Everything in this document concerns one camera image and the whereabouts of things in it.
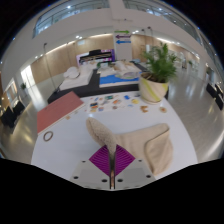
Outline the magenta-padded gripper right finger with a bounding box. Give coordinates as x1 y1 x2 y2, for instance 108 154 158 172
112 144 157 191

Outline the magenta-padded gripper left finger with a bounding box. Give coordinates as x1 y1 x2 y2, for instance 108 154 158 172
69 144 113 191

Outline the beige terry towel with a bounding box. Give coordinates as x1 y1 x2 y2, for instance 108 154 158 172
85 117 174 190

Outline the white sheet with colourful shapes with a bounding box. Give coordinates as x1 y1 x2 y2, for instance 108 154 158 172
87 93 141 114

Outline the pink flat board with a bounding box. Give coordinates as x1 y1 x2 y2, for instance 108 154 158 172
36 90 86 135

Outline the black low platform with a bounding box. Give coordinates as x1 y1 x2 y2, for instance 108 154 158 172
47 63 148 104

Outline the potted plant in striped pot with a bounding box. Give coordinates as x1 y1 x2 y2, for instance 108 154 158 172
138 42 181 105

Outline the white bedding pile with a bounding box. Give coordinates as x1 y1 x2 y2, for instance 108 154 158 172
63 65 96 91

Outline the group of black chairs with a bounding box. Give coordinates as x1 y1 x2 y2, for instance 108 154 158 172
0 99 26 129
205 82 224 111

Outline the black piano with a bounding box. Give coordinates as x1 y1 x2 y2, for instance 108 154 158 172
75 49 116 66

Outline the small green floor plant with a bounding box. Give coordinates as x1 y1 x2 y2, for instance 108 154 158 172
19 82 28 98

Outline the thin black stand pole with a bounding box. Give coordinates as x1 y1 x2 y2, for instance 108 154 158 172
42 42 59 91

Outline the white sign with arrows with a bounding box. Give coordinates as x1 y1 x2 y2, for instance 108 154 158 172
113 29 133 63

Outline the wooden ring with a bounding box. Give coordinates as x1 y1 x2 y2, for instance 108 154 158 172
42 130 55 143

